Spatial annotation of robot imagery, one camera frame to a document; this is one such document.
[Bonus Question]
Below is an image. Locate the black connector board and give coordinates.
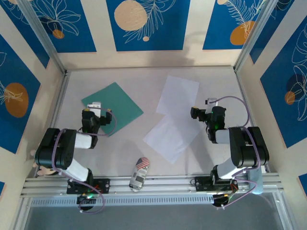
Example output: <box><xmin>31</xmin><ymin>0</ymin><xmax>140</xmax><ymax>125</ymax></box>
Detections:
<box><xmin>76</xmin><ymin>194</ymin><xmax>97</xmax><ymax>211</ymax></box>
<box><xmin>212</xmin><ymin>194</ymin><xmax>232</xmax><ymax>208</ymax></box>

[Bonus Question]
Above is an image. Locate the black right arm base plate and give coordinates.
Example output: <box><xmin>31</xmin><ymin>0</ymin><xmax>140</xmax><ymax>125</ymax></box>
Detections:
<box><xmin>194</xmin><ymin>176</ymin><xmax>238</xmax><ymax>192</ymax></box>

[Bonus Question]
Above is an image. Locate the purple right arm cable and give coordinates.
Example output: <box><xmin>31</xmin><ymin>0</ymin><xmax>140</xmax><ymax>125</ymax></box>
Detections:
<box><xmin>211</xmin><ymin>95</ymin><xmax>262</xmax><ymax>211</ymax></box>

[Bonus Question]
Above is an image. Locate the grey slotted cable duct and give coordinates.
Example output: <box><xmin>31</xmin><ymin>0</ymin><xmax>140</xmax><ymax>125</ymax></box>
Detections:
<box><xmin>30</xmin><ymin>194</ymin><xmax>215</xmax><ymax>207</ymax></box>

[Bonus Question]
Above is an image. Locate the aluminium side rail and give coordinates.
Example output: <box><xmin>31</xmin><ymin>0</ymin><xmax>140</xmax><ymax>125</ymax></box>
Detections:
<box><xmin>234</xmin><ymin>68</ymin><xmax>271</xmax><ymax>173</ymax></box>
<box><xmin>35</xmin><ymin>69</ymin><xmax>71</xmax><ymax>178</ymax></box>

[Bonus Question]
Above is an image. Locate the blue-grey sponge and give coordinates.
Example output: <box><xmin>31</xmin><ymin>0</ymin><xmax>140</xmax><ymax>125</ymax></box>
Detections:
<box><xmin>247</xmin><ymin>167</ymin><xmax>264</xmax><ymax>196</ymax></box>

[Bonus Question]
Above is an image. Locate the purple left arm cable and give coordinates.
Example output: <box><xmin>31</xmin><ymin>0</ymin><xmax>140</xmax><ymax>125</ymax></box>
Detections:
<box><xmin>51</xmin><ymin>107</ymin><xmax>118</xmax><ymax>215</ymax></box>

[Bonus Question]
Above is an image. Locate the aluminium frame post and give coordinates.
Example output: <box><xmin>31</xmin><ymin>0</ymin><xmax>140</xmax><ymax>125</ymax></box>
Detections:
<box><xmin>234</xmin><ymin>0</ymin><xmax>281</xmax><ymax>72</ymax></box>
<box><xmin>18</xmin><ymin>0</ymin><xmax>67</xmax><ymax>74</ymax></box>

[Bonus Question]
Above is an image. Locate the white paper sheet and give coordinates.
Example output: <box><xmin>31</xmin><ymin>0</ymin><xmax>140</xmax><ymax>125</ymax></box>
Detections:
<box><xmin>143</xmin><ymin>114</ymin><xmax>202</xmax><ymax>165</ymax></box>
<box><xmin>156</xmin><ymin>75</ymin><xmax>200</xmax><ymax>118</ymax></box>

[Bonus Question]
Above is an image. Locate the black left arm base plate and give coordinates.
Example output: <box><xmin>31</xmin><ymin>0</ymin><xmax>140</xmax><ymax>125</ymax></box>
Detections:
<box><xmin>66</xmin><ymin>178</ymin><xmax>111</xmax><ymax>195</ymax></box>

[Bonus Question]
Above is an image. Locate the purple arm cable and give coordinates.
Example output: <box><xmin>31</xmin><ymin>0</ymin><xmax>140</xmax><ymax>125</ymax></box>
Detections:
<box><xmin>211</xmin><ymin>95</ymin><xmax>262</xmax><ymax>211</ymax></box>
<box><xmin>51</xmin><ymin>107</ymin><xmax>118</xmax><ymax>215</ymax></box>

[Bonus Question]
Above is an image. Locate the aluminium front rail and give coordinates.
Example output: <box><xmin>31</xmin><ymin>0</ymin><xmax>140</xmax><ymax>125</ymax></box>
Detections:
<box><xmin>20</xmin><ymin>173</ymin><xmax>283</xmax><ymax>198</ymax></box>

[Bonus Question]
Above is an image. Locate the plush doll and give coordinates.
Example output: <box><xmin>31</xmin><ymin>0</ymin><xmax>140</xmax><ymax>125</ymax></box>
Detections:
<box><xmin>30</xmin><ymin>149</ymin><xmax>59</xmax><ymax>177</ymax></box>

